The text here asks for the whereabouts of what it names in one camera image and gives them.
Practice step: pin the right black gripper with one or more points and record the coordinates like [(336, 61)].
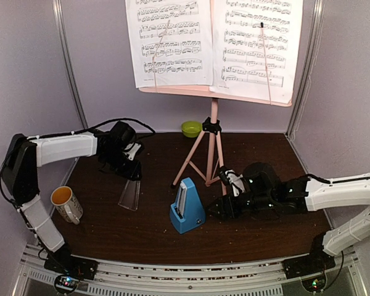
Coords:
[(223, 207)]

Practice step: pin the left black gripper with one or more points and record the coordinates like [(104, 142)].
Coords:
[(131, 172)]

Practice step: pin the clear metronome front cover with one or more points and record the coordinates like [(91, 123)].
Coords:
[(129, 198)]

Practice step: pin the blue metronome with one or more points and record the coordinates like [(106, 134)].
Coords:
[(187, 212)]

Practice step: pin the pink music stand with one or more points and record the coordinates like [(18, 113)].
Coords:
[(210, 126)]

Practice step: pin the sheet music page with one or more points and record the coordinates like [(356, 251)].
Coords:
[(255, 47), (171, 42)]

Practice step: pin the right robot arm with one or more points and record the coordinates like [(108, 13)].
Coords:
[(259, 188)]

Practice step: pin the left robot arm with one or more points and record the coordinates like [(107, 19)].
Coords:
[(114, 143)]

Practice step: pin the green bowl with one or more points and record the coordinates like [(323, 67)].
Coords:
[(191, 129)]

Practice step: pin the patterned mug yellow inside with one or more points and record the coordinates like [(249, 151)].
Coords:
[(66, 203)]

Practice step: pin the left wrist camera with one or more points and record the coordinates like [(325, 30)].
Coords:
[(133, 149)]

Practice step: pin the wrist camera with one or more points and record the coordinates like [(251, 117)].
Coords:
[(232, 179), (133, 149)]

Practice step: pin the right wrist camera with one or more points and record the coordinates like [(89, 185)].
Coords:
[(232, 179)]

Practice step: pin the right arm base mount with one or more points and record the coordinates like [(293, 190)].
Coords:
[(306, 265)]

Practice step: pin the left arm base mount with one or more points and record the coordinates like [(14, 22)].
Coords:
[(79, 268)]

